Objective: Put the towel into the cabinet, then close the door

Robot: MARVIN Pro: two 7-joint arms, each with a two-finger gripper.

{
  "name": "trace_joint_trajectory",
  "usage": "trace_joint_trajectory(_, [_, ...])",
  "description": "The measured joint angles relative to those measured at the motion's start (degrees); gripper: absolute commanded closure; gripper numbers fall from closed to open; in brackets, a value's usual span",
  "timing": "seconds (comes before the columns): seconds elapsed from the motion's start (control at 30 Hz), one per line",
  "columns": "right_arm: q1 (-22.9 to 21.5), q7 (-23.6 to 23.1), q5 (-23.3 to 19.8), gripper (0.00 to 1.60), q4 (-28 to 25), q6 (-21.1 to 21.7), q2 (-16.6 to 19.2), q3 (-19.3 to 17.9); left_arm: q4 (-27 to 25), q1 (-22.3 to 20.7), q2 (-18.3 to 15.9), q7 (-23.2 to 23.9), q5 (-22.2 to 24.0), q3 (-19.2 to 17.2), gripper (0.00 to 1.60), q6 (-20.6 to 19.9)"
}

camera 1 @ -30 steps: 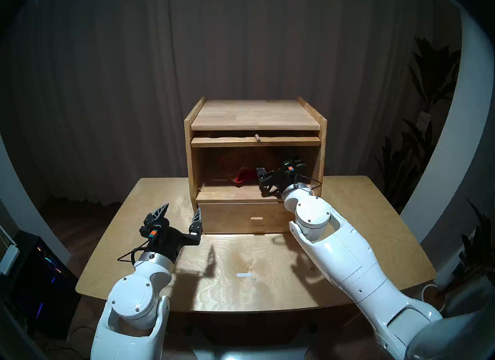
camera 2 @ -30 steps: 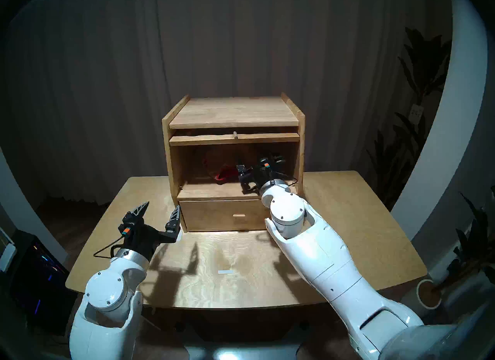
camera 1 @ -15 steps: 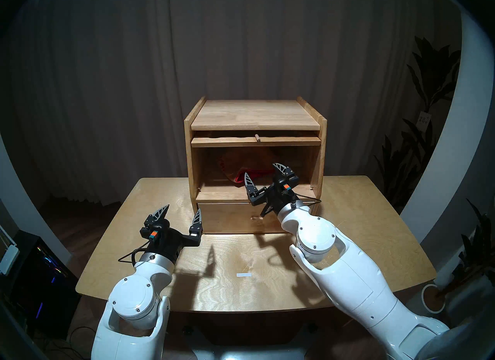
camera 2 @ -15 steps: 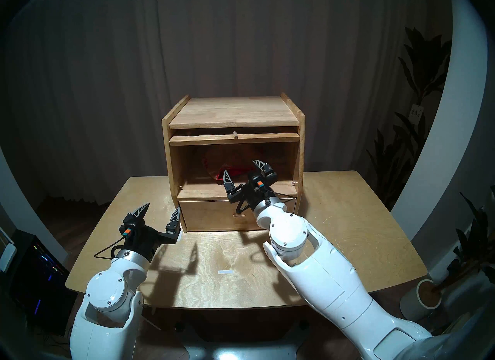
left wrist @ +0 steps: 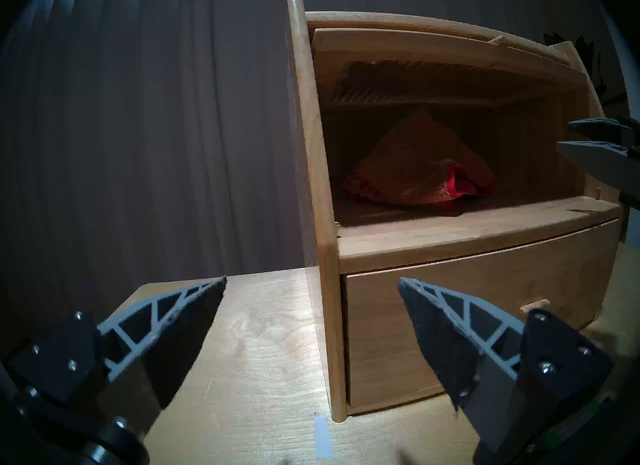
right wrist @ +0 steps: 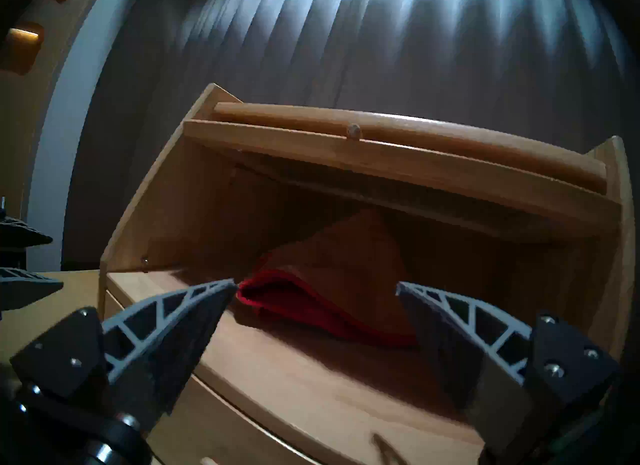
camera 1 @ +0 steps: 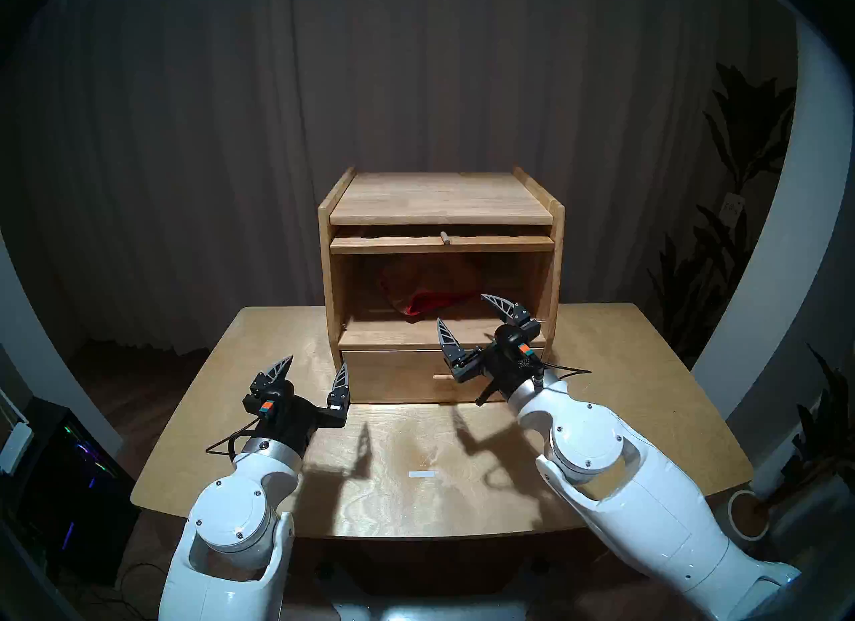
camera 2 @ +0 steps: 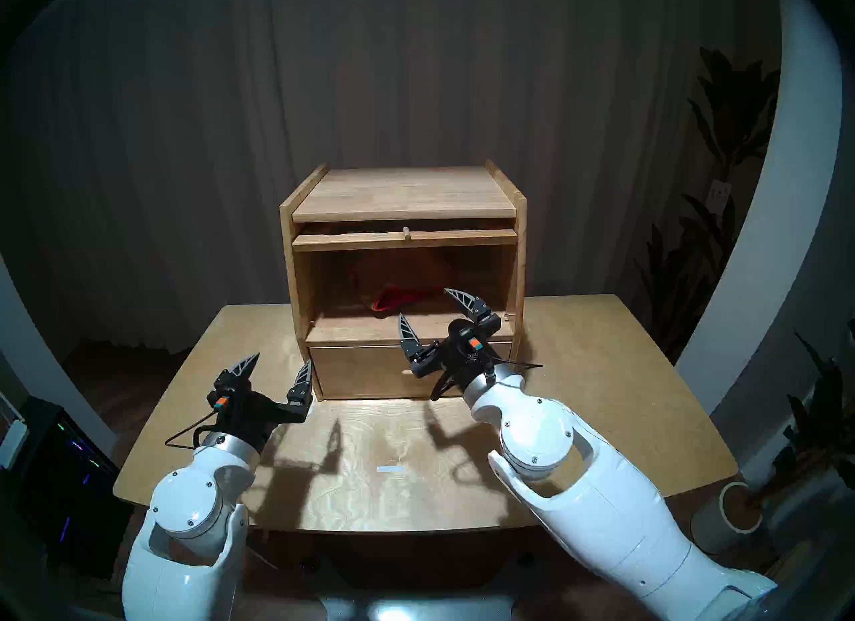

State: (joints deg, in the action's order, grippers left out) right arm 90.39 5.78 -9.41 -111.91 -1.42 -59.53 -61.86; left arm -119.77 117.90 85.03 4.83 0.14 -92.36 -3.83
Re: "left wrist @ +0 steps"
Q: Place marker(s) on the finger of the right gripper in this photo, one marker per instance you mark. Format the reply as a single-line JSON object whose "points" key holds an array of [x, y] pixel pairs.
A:
{"points": [[607, 130], [607, 164]]}

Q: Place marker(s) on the orange and red towel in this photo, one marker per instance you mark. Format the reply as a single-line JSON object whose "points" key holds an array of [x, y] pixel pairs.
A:
{"points": [[415, 169]]}

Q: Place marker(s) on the wooden drawer with knob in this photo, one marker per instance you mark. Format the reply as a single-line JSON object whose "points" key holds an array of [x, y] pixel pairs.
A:
{"points": [[500, 279]]}

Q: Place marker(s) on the light wooden cabinet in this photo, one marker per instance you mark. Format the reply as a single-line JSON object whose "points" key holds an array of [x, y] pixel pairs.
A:
{"points": [[320, 194]]}

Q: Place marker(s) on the short white tape strip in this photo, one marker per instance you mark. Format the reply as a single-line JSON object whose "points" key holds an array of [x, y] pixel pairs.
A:
{"points": [[323, 436]]}

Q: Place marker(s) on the grey pleated curtain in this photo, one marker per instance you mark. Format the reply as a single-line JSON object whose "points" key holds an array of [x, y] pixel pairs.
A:
{"points": [[150, 119]]}

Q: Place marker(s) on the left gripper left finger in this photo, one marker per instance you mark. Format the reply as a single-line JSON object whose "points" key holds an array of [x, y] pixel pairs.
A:
{"points": [[165, 339]]}

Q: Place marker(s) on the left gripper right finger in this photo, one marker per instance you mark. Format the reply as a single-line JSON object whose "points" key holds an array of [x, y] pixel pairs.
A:
{"points": [[450, 339]]}

